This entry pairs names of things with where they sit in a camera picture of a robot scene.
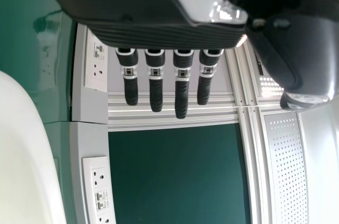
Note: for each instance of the perforated metal panel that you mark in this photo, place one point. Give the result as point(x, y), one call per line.
point(267, 86)
point(286, 168)

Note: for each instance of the white socket strip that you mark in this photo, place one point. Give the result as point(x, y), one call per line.
point(99, 181)
point(96, 75)

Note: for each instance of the aluminium frame rail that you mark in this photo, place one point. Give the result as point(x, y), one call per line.
point(132, 120)

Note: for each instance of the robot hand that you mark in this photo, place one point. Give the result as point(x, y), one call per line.
point(137, 1)

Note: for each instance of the plate with brown leaf pattern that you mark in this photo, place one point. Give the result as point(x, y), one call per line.
point(23, 160)

